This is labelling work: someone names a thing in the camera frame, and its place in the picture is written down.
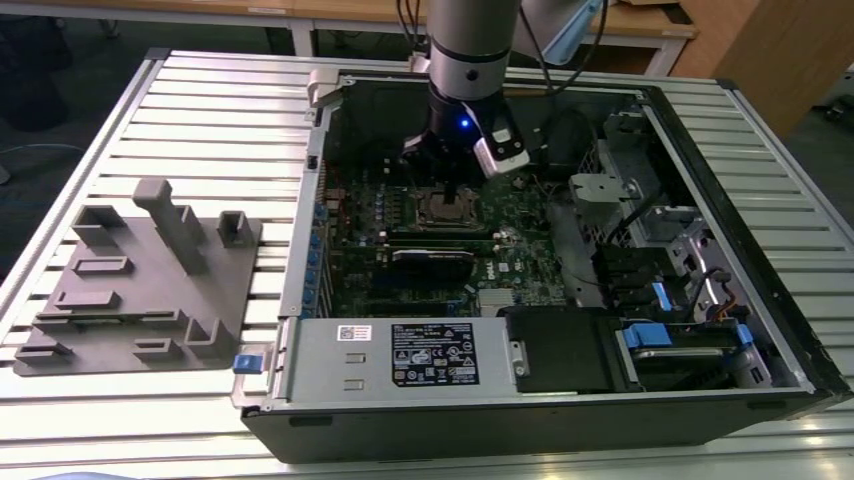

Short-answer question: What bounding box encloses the wooden cabinet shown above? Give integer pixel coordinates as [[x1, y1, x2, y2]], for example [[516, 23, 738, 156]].
[[672, 0, 854, 137]]

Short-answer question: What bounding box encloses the hard disk in blue carrier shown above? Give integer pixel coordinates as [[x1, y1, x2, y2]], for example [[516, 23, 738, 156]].
[[616, 319, 759, 394]]

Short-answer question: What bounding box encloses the silver power supply unit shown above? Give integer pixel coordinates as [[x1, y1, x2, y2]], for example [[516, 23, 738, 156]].
[[283, 316, 520, 402]]

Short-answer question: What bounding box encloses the silver finned heat sink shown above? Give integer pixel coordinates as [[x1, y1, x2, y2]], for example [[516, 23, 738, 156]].
[[476, 287, 523, 308]]

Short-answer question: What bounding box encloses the black PC case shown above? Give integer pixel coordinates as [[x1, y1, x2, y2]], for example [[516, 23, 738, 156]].
[[228, 69, 854, 465]]

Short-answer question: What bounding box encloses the grey case latch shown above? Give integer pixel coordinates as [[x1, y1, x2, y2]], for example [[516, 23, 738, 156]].
[[305, 68, 343, 109]]

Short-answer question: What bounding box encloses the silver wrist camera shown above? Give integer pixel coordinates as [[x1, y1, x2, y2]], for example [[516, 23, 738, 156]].
[[469, 126, 532, 178]]

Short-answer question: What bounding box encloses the metal socket cover frame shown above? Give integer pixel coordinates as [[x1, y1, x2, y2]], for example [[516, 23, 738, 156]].
[[417, 188, 480, 229]]

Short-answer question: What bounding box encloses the CPU socket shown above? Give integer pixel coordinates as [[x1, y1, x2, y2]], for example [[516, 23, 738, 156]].
[[412, 185, 484, 232]]

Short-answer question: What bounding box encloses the CPU with silver top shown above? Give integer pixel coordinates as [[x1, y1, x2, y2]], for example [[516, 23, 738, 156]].
[[429, 194, 469, 222]]

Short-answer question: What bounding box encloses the green motherboard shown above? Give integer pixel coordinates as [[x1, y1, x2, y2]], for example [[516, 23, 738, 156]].
[[323, 162, 581, 320]]

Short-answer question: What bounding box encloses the grey parts rack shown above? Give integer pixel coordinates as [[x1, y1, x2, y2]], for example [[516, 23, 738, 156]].
[[10, 177, 265, 378]]

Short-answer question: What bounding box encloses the graphics card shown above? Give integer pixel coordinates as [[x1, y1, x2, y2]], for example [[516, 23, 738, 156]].
[[388, 246, 479, 285]]

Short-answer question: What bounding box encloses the wooden desk white frame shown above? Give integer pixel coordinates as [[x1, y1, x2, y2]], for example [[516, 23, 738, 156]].
[[0, 0, 301, 57], [292, 0, 700, 77]]

